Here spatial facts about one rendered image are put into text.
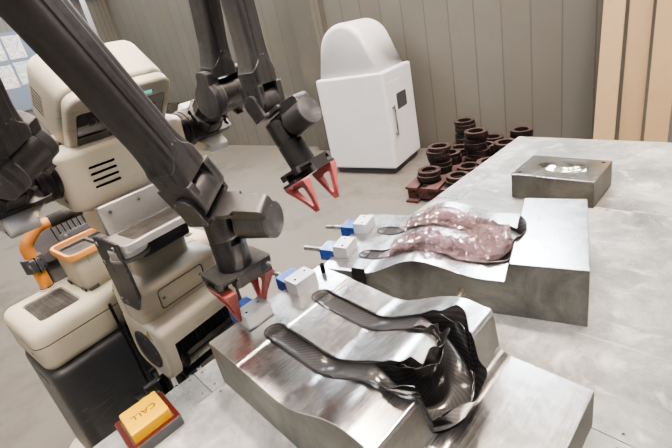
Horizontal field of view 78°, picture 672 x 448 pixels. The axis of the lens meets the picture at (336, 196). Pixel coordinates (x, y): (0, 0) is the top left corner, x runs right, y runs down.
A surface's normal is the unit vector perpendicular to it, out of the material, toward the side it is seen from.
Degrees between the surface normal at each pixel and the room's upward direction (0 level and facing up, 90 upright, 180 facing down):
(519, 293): 90
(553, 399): 0
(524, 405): 0
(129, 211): 90
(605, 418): 0
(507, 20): 90
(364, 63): 90
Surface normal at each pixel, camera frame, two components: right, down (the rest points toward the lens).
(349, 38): -0.53, 0.42
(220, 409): -0.19, -0.91
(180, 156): 0.91, -0.11
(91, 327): 0.79, 0.08
